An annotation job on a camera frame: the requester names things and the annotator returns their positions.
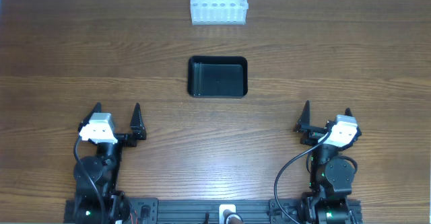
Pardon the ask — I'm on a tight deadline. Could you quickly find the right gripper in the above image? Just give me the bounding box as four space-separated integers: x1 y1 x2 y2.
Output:
293 100 354 147

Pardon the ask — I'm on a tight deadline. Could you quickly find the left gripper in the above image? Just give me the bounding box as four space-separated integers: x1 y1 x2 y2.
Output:
77 102 147 148

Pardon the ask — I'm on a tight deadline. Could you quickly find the clear test tube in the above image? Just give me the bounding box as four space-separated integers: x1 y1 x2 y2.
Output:
193 61 204 97

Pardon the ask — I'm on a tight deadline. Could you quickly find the black tray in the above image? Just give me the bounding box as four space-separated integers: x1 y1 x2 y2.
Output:
187 55 249 100

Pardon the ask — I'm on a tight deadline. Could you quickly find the white test tube rack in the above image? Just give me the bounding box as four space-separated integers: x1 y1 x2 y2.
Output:
189 0 250 26

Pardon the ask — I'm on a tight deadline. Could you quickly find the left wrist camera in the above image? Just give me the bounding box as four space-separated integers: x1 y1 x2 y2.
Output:
78 112 119 145

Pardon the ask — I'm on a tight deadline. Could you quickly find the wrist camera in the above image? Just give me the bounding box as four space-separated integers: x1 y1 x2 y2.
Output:
78 112 119 145
324 114 359 148

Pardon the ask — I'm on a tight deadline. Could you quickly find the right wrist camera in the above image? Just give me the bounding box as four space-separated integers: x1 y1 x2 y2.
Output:
324 114 359 148

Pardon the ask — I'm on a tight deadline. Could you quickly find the mounting rail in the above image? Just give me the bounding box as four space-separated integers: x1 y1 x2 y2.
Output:
63 196 363 224

